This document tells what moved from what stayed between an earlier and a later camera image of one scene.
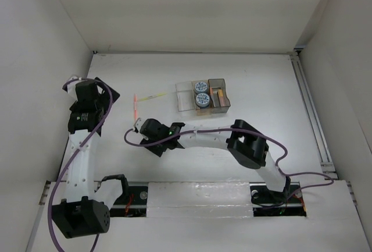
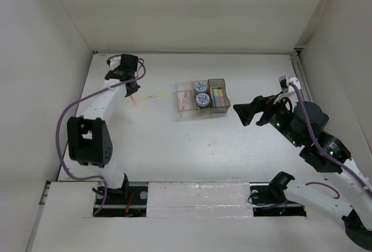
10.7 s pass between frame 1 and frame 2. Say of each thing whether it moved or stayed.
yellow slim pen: stayed
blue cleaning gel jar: stayed
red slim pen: moved
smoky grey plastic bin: stayed
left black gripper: moved
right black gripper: moved
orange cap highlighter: stayed
